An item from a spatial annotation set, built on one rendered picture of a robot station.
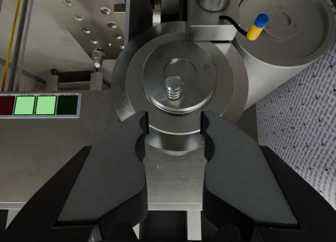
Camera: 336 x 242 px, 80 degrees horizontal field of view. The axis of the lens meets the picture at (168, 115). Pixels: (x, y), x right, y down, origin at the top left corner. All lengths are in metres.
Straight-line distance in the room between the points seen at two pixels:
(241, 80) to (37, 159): 0.55
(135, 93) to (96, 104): 0.39
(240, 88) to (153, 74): 0.09
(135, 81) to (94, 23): 0.33
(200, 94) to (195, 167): 0.36
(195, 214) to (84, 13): 0.53
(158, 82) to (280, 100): 0.25
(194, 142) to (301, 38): 0.17
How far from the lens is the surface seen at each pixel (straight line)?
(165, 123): 0.21
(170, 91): 0.17
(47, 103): 0.65
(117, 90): 0.22
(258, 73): 0.27
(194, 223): 0.57
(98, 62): 0.62
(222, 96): 0.22
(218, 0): 0.22
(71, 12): 0.52
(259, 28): 0.18
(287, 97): 0.38
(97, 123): 0.58
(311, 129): 0.33
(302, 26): 0.30
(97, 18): 0.52
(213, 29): 0.22
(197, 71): 0.20
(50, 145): 0.63
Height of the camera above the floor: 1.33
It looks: 12 degrees down
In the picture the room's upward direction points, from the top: 180 degrees clockwise
